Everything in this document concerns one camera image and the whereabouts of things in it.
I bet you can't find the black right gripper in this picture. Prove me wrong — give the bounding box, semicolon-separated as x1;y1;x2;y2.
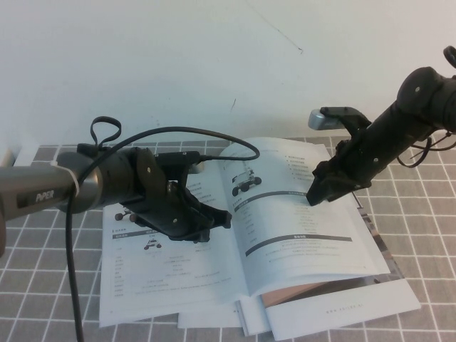
306;137;373;208

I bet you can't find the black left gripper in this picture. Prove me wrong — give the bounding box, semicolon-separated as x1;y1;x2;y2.
123;180;232;245

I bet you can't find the white product catalogue book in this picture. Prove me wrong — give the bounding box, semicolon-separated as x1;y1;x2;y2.
98;137;393;321

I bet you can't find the plain white booklet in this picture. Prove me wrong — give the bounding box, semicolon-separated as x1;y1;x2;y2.
177;301;274;338

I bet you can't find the grey white-checked tablecloth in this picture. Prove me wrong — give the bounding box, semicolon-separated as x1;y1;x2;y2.
0;131;456;342

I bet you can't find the white zip tie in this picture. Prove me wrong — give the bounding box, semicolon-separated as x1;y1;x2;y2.
51;160;83;197

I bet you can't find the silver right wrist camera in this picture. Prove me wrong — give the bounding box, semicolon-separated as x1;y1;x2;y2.
308;108;341;131

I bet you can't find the black right camera bracket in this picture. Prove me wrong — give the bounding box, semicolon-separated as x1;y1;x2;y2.
319;105;372;143

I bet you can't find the black camera bracket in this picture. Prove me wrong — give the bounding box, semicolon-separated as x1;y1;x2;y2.
319;105;372;143
152;151;202;179

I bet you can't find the black left camera bracket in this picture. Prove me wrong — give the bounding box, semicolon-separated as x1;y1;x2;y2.
152;151;202;179

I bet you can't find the thick black left camera cable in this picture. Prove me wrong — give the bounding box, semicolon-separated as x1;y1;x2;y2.
65;127;261;342

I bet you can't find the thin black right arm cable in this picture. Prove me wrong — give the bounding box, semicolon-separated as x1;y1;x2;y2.
397;45;456;168

